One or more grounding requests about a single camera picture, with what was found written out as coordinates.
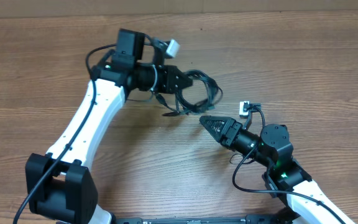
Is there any black USB cable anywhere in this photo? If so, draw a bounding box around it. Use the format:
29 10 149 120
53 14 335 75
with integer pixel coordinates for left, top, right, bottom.
154 69 224 118

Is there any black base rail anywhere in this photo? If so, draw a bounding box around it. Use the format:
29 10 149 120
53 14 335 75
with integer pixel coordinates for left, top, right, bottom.
114 215 291 224

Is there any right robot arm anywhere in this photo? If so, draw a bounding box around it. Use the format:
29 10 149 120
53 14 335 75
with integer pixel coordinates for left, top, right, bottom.
200 116 352 223

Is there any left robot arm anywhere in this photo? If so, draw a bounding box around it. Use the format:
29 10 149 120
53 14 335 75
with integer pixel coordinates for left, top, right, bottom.
21 29 193 223

